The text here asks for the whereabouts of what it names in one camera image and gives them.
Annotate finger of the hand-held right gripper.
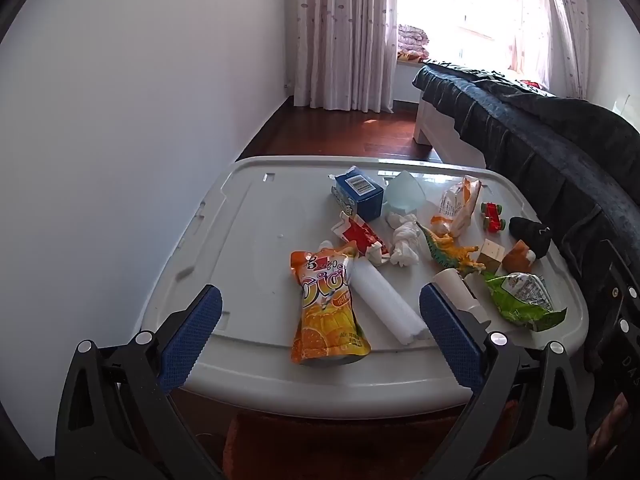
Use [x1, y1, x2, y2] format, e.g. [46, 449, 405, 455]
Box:
[597, 239, 640, 311]

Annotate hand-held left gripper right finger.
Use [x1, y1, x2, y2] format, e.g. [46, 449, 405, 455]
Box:
[419, 282, 588, 480]

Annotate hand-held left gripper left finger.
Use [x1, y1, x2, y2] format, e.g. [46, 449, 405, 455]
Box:
[54, 284, 226, 480]

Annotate small white bottle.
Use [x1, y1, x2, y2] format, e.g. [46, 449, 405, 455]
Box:
[432, 267, 493, 326]

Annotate white plastic tube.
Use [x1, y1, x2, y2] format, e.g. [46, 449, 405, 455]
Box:
[350, 260, 431, 345]

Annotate green snack bag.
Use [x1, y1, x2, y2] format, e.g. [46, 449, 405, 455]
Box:
[482, 271, 568, 333]

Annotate green and yellow toy dinosaur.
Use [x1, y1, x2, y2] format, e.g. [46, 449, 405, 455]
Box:
[417, 222, 487, 277]

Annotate white tissue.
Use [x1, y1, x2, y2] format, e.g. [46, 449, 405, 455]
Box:
[386, 212, 426, 267]

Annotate orange juice pouch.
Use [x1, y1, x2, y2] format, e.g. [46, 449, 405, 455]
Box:
[290, 242, 372, 367]

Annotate orange and white snack bag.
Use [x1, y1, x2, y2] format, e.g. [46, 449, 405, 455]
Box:
[431, 175, 483, 236]

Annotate red and white wrapper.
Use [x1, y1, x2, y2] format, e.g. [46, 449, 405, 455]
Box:
[331, 210, 396, 267]

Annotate pale blue plastic piece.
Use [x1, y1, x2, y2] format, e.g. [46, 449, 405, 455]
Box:
[384, 170, 436, 216]

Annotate blue drink carton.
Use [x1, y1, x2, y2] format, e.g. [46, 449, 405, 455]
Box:
[329, 166, 386, 222]

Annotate red bin liner bag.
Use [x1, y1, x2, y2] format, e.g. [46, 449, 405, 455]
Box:
[222, 395, 516, 480]

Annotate person's right hand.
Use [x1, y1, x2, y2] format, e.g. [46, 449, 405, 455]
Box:
[587, 392, 633, 461]

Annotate small beige box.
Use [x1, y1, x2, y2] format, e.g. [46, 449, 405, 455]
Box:
[475, 239, 506, 273]

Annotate black plush toy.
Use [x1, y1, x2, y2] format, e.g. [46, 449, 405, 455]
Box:
[509, 216, 553, 256]

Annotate orange plush toy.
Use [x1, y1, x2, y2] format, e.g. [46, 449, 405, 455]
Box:
[501, 240, 540, 275]

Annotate white plastic bin lid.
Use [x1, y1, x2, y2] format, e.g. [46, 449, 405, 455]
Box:
[142, 156, 590, 418]

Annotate red and green toy car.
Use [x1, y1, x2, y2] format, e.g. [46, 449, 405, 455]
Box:
[480, 201, 508, 233]

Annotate dark grey blanket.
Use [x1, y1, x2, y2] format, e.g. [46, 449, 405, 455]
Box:
[412, 59, 640, 361]

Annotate sheer pink curtain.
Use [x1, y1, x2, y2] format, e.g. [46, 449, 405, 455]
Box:
[510, 0, 593, 98]

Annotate folded quilts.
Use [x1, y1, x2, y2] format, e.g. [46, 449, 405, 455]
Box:
[397, 24, 431, 61]

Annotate pink dotted curtain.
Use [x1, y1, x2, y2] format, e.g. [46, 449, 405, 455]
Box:
[292, 0, 398, 113]

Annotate white bed frame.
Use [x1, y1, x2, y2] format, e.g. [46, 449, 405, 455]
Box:
[414, 95, 488, 168]

